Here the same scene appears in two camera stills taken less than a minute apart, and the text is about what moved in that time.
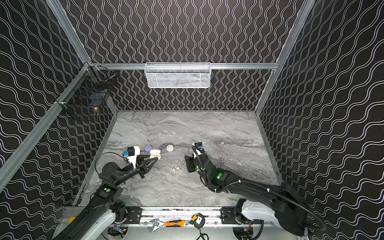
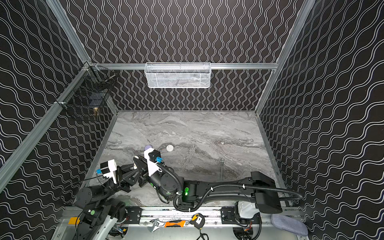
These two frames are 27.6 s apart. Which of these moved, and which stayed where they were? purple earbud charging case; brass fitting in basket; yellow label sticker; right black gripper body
Moved: right black gripper body
Stayed: yellow label sticker; purple earbud charging case; brass fitting in basket
